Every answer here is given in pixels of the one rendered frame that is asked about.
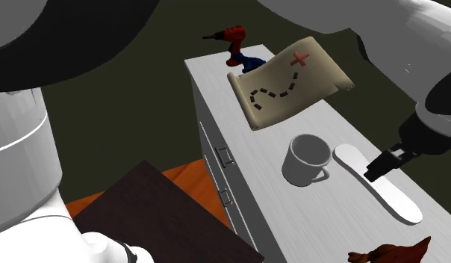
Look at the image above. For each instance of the white mug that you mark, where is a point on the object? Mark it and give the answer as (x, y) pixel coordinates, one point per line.
(302, 169)

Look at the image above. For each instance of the white chest of drawers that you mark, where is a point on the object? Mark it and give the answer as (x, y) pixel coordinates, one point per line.
(302, 222)

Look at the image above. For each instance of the white flat oblong board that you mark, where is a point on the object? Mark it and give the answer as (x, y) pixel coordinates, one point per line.
(393, 198)

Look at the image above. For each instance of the red and blue power drill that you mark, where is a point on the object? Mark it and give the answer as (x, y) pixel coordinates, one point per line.
(235, 42)

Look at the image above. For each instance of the brown animal figure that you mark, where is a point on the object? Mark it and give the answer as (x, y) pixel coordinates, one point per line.
(396, 253)

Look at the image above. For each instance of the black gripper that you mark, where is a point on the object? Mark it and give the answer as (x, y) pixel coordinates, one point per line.
(424, 140)

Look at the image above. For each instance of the dark brown robot stand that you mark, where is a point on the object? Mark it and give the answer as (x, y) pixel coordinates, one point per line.
(156, 218)

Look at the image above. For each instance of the beige treasure map scroll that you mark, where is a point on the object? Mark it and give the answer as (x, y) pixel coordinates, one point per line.
(305, 85)

